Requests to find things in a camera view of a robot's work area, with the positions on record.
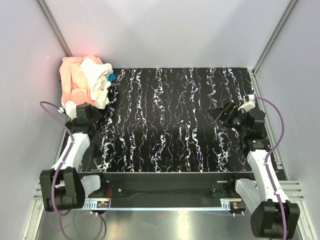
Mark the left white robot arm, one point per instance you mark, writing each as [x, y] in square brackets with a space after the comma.
[62, 188]

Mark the slotted cable duct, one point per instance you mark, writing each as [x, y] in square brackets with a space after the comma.
[233, 203]
[96, 204]

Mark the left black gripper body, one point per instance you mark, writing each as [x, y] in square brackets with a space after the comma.
[97, 117]

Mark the left slotted cable duct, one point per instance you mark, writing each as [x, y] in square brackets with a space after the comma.
[96, 204]

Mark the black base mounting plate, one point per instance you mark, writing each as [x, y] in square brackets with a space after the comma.
[150, 190]

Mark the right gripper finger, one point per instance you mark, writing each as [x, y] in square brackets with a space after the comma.
[221, 115]
[224, 107]

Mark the blue t shirt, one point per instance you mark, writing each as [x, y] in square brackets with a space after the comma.
[111, 77]

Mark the right slotted cable duct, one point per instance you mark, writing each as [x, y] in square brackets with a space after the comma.
[233, 203]

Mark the white t shirt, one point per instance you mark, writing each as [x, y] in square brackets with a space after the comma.
[98, 81]

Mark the salmon pink t shirt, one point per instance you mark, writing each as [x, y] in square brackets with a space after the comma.
[74, 83]

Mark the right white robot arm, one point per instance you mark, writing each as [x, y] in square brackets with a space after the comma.
[273, 215]

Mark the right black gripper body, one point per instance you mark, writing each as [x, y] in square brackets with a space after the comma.
[236, 120]

